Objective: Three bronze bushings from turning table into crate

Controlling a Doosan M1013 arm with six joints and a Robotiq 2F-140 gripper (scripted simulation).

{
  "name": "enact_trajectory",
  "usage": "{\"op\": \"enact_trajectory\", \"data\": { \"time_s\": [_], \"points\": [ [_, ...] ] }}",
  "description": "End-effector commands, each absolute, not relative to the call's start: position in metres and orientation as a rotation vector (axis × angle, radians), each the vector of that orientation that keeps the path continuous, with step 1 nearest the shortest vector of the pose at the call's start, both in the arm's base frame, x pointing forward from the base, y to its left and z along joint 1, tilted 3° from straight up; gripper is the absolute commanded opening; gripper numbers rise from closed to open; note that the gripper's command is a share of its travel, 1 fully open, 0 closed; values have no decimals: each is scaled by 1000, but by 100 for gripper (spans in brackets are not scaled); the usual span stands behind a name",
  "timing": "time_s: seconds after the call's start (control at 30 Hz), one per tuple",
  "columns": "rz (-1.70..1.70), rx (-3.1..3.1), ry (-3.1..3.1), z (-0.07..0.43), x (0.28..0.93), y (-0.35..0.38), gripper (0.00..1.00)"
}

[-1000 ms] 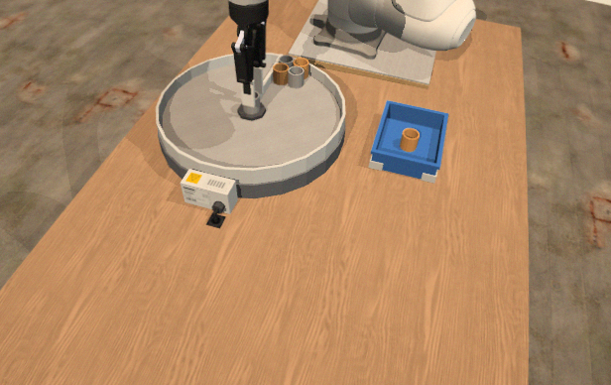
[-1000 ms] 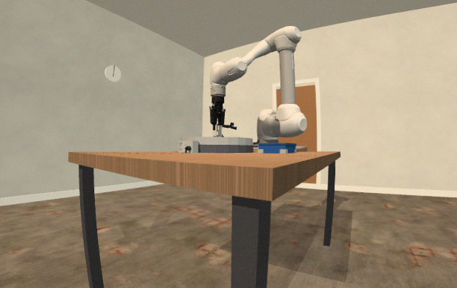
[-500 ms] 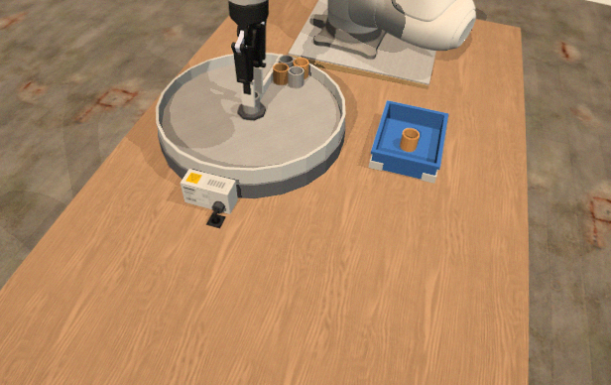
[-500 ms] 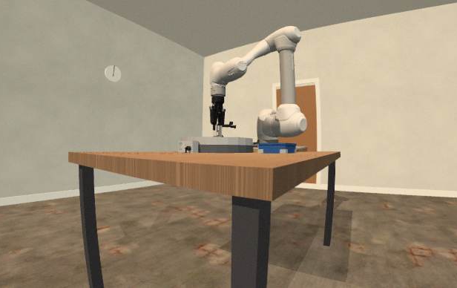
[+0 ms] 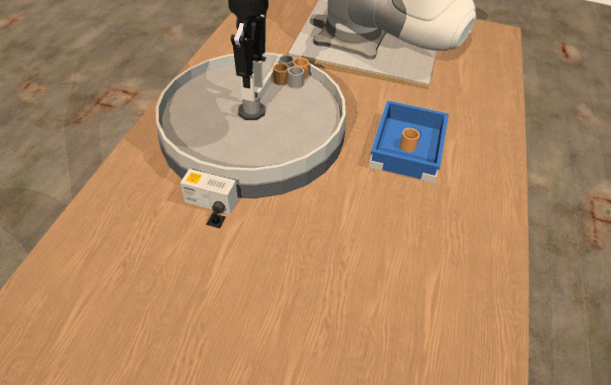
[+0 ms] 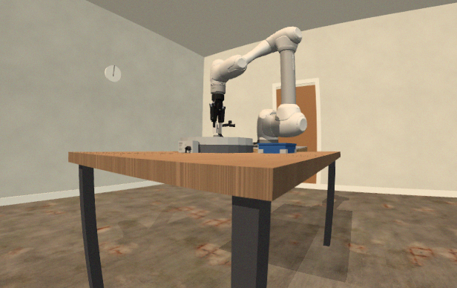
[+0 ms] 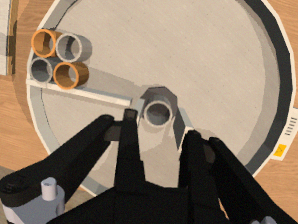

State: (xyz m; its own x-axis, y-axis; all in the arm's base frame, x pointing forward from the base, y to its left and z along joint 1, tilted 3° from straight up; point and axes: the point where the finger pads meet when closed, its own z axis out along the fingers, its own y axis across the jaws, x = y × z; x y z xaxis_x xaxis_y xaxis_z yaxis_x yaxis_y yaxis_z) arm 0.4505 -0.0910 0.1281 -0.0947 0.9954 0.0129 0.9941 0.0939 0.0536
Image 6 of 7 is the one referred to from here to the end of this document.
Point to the blue square tray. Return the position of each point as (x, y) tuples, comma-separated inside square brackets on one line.
[(277, 148)]

